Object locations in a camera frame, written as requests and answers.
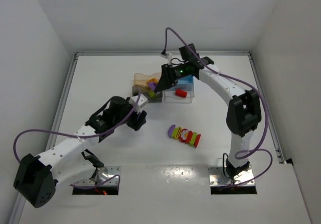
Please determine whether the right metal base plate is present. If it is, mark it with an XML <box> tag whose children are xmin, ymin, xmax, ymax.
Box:
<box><xmin>208</xmin><ymin>165</ymin><xmax>256</xmax><ymax>186</ymax></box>

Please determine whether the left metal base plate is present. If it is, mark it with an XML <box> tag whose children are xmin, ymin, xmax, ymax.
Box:
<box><xmin>74</xmin><ymin>166</ymin><xmax>121</xmax><ymax>187</ymax></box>

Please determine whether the multicolour lego stack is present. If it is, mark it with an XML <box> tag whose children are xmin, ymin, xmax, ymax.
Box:
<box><xmin>168</xmin><ymin>125</ymin><xmax>201</xmax><ymax>148</ymax></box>

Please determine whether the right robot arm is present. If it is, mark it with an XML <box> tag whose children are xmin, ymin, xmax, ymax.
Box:
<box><xmin>155</xmin><ymin>44</ymin><xmax>262</xmax><ymax>179</ymax></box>

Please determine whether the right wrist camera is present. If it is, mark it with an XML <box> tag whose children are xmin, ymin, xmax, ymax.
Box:
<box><xmin>159</xmin><ymin>51</ymin><xmax>173</xmax><ymax>63</ymax></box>

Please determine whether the blue container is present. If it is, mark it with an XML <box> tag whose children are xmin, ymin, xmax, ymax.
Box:
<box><xmin>174</xmin><ymin>76</ymin><xmax>194</xmax><ymax>92</ymax></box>

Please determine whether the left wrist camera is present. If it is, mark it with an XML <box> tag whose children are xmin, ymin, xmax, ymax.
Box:
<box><xmin>129</xmin><ymin>94</ymin><xmax>148</xmax><ymax>111</ymax></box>

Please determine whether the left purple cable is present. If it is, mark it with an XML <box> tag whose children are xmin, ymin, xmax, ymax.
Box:
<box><xmin>13</xmin><ymin>92</ymin><xmax>142</xmax><ymax>188</ymax></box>

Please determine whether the red lego piece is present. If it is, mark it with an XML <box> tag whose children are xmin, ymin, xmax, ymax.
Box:
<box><xmin>175</xmin><ymin>89</ymin><xmax>188</xmax><ymax>98</ymax></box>

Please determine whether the purple cable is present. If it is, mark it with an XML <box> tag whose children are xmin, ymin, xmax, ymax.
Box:
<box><xmin>13</xmin><ymin>92</ymin><xmax>142</xmax><ymax>188</ymax></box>
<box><xmin>162</xmin><ymin>27</ymin><xmax>273</xmax><ymax>188</ymax></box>

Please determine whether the orange translucent container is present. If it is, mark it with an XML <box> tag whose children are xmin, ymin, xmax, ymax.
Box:
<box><xmin>133</xmin><ymin>72</ymin><xmax>161</xmax><ymax>88</ymax></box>

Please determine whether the purple lego piece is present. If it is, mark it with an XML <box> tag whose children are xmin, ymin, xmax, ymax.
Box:
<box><xmin>148</xmin><ymin>82</ymin><xmax>157</xmax><ymax>91</ymax></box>

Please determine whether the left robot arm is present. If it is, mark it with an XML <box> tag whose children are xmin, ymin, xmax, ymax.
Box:
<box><xmin>13</xmin><ymin>94</ymin><xmax>148</xmax><ymax>208</ymax></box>

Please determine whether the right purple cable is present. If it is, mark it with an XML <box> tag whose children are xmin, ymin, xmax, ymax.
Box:
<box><xmin>162</xmin><ymin>27</ymin><xmax>273</xmax><ymax>188</ymax></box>

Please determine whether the metal base plate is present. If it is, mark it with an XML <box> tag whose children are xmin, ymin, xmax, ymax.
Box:
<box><xmin>74</xmin><ymin>166</ymin><xmax>121</xmax><ymax>187</ymax></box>
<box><xmin>208</xmin><ymin>165</ymin><xmax>256</xmax><ymax>186</ymax></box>

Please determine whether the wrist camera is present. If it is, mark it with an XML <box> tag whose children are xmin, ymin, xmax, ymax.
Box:
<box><xmin>159</xmin><ymin>51</ymin><xmax>173</xmax><ymax>63</ymax></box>
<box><xmin>129</xmin><ymin>94</ymin><xmax>148</xmax><ymax>111</ymax></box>

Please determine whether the green lego brick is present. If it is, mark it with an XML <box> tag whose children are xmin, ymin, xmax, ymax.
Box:
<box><xmin>148</xmin><ymin>91</ymin><xmax>157</xmax><ymax>98</ymax></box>

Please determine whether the clear container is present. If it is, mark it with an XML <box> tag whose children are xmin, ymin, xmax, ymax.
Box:
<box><xmin>164</xmin><ymin>90</ymin><xmax>195</xmax><ymax>103</ymax></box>

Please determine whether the yellow lego piece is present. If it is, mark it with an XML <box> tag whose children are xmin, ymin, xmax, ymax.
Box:
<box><xmin>146</xmin><ymin>78</ymin><xmax>158</xmax><ymax>86</ymax></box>

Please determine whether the grey translucent container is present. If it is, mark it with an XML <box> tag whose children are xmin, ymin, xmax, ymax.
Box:
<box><xmin>132</xmin><ymin>85</ymin><xmax>163</xmax><ymax>103</ymax></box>

